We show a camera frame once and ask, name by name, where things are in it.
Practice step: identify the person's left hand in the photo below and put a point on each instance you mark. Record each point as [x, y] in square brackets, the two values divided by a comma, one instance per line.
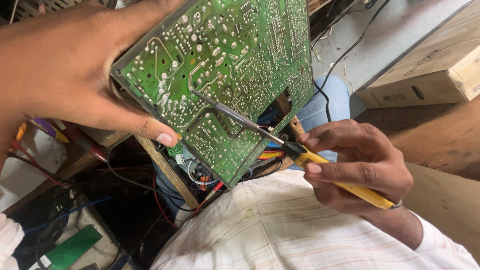
[63, 63]

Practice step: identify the person's right hand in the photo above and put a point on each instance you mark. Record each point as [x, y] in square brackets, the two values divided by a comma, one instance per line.
[375, 165]

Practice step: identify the metal grille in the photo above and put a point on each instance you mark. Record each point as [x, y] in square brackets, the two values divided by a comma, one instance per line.
[48, 6]

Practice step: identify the wooden slat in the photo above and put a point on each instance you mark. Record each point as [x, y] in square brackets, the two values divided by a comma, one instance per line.
[290, 116]
[168, 172]

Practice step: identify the red yellow pliers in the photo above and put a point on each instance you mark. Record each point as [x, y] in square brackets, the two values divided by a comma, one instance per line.
[270, 154]

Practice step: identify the red black lead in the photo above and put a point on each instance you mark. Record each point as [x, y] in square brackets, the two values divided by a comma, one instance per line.
[35, 167]

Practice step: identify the brown cardboard box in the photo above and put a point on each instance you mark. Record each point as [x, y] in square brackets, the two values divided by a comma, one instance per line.
[431, 71]

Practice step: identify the person's white striped shirt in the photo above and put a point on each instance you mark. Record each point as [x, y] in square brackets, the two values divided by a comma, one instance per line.
[281, 232]

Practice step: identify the small green circuit board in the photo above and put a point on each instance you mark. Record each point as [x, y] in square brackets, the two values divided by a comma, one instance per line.
[175, 149]

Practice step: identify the red test probe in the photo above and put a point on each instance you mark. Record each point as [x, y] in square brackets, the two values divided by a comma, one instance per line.
[212, 191]

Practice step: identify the flat green box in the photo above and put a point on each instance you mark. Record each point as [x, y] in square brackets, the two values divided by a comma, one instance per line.
[73, 247]

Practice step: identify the white cloth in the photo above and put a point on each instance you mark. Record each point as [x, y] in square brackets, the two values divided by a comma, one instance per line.
[9, 243]

